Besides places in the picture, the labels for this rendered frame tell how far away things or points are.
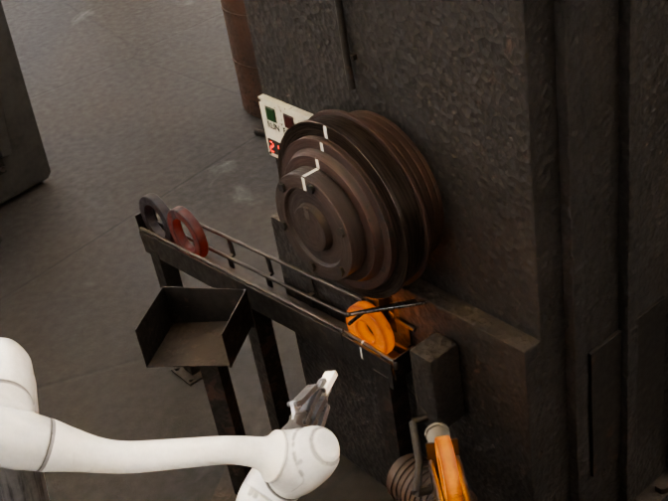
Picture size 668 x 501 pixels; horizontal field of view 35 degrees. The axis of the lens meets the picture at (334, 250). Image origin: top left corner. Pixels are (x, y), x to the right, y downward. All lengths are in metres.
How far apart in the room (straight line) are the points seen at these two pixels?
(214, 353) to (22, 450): 1.12
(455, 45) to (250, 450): 0.91
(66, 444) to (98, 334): 2.29
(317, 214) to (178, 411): 1.53
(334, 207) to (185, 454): 0.68
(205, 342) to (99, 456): 1.08
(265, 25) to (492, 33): 0.80
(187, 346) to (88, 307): 1.43
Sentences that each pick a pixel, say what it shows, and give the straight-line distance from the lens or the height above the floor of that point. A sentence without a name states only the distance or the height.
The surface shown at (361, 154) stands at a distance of 2.37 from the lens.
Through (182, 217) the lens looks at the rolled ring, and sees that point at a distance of 3.39.
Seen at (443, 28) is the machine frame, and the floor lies 1.58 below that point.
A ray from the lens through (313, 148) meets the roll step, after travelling 2.48.
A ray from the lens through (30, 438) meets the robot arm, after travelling 2.02.
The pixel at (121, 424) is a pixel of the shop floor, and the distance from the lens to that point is 3.85.
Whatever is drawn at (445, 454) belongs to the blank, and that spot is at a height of 0.78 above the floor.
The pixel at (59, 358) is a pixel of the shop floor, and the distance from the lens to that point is 4.26.
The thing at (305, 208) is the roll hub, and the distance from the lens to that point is 2.48.
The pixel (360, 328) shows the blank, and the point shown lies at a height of 0.73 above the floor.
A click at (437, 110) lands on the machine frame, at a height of 1.38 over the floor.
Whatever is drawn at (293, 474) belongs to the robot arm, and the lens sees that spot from 2.06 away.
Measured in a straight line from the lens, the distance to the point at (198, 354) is 3.06.
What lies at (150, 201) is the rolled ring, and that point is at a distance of 3.56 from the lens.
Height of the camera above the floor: 2.44
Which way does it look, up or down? 33 degrees down
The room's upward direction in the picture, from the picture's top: 10 degrees counter-clockwise
